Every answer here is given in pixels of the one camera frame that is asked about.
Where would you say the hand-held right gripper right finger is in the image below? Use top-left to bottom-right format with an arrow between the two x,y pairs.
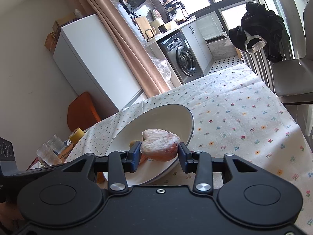
178,142 -> 261,194

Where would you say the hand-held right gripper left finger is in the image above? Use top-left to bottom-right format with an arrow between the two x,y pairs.
61,141 -> 142,194

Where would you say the plastic-wrapped peeled citrus fruit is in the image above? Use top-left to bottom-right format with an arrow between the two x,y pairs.
140,128 -> 181,162

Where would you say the white plate with blue rim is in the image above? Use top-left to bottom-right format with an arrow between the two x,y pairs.
103,104 -> 194,185

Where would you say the clear plastic cup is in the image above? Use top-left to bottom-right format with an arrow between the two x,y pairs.
36,143 -> 62,166

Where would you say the clear glass cup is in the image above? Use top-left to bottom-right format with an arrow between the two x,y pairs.
47,134 -> 66,155

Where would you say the yellow tape roll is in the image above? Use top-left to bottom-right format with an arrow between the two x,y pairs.
69,127 -> 85,146

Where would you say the white floral tablecloth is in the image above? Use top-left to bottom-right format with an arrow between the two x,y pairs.
64,62 -> 313,201

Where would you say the orange chair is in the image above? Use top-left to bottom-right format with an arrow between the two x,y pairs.
67,92 -> 101,133

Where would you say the clear plastic bag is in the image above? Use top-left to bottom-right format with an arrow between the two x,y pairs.
151,56 -> 172,82

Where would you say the silver washing machine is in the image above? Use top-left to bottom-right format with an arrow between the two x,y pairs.
157,31 -> 204,84

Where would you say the white refrigerator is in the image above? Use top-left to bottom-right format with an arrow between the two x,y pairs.
52,13 -> 144,114

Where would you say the white base cabinet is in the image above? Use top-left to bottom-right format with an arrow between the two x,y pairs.
181,20 -> 213,75

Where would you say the pink curtain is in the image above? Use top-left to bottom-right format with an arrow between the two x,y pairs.
57,0 -> 172,99

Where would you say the wooden cutting board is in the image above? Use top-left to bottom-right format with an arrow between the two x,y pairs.
135,16 -> 153,40

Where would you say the clear plastic hanger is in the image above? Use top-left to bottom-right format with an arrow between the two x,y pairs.
244,32 -> 266,54

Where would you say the cream kettle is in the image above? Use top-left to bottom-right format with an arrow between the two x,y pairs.
149,18 -> 163,36

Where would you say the grey chair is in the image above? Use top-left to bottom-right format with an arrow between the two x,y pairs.
271,1 -> 313,106

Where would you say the black dish rack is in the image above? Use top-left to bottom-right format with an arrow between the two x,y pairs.
164,0 -> 192,22

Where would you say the brown box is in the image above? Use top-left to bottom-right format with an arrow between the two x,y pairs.
52,13 -> 79,34

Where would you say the black-framed window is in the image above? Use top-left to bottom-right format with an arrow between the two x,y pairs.
194,0 -> 260,41

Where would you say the black garment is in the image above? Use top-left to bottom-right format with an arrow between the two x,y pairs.
229,2 -> 291,63

